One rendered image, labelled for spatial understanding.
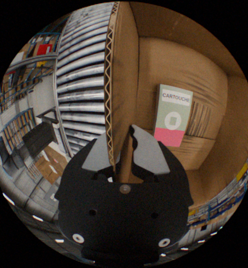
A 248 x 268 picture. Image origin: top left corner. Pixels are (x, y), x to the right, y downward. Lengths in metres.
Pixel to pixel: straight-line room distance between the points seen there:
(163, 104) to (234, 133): 0.23
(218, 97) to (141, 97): 0.22
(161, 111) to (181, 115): 0.04
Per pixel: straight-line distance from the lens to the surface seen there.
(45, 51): 0.78
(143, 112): 0.22
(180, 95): 0.18
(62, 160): 1.03
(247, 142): 0.28
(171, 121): 0.19
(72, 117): 0.59
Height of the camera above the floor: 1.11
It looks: 54 degrees down
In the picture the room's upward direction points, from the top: 151 degrees counter-clockwise
